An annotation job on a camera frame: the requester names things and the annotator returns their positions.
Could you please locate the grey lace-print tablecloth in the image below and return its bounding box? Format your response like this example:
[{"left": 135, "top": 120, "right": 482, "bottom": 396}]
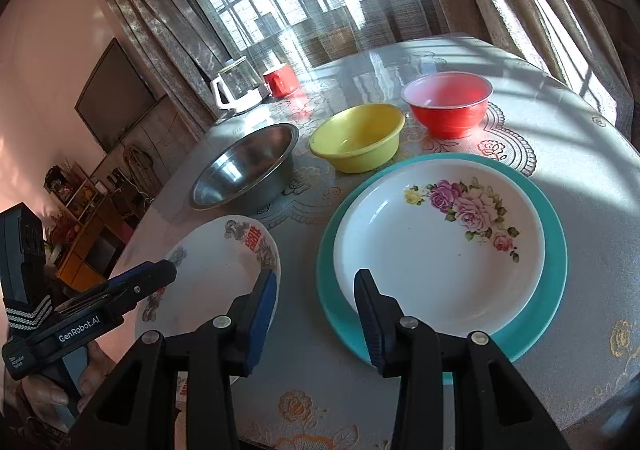
[{"left": 75, "top": 32, "right": 640, "bottom": 450}]

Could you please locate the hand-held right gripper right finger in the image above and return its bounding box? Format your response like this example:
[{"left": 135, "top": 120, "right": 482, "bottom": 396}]
[{"left": 354, "top": 269, "right": 571, "bottom": 450}]

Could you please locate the red plastic bowl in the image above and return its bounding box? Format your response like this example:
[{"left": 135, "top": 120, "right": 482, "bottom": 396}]
[{"left": 400, "top": 71, "right": 494, "bottom": 139}]

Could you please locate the teal plate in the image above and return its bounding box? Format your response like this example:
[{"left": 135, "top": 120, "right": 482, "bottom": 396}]
[{"left": 316, "top": 153, "right": 569, "bottom": 387}]

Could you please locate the wall-mounted television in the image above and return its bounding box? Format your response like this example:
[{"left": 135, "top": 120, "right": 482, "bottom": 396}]
[{"left": 75, "top": 37, "right": 168, "bottom": 153}]

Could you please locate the yellow bowl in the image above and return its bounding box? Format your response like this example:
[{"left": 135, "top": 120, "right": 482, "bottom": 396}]
[{"left": 308, "top": 104, "right": 406, "bottom": 175}]

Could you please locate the person's left hand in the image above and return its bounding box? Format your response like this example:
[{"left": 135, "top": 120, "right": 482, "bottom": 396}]
[{"left": 0, "top": 342, "right": 121, "bottom": 450}]

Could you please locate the wooden cabinet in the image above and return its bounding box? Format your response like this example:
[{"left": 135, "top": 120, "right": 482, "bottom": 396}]
[{"left": 42, "top": 165, "right": 151, "bottom": 285}]

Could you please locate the stainless steel bowl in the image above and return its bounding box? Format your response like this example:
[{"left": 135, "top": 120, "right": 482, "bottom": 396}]
[{"left": 189, "top": 123, "right": 300, "bottom": 213}]

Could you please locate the red mug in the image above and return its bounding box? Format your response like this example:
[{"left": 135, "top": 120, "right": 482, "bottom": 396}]
[{"left": 262, "top": 64, "right": 301, "bottom": 99}]

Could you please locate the white plate with pink flowers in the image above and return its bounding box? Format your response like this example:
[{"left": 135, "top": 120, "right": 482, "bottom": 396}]
[{"left": 333, "top": 162, "right": 546, "bottom": 338}]

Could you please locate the white plate with red print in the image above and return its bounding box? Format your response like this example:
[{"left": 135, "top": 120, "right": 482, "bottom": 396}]
[{"left": 134, "top": 215, "right": 281, "bottom": 387}]

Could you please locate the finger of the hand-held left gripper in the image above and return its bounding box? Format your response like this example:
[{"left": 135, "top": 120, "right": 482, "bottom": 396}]
[{"left": 54, "top": 260, "right": 178, "bottom": 317}]

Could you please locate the white sheer curtain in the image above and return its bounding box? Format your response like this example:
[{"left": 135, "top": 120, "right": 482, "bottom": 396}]
[{"left": 165, "top": 0, "right": 451, "bottom": 75}]

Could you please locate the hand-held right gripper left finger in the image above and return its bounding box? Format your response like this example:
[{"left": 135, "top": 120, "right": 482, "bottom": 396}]
[{"left": 67, "top": 269, "right": 279, "bottom": 450}]

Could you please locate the glass pitcher with white handle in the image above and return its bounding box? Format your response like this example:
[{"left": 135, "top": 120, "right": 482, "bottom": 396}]
[{"left": 210, "top": 56, "right": 271, "bottom": 113}]

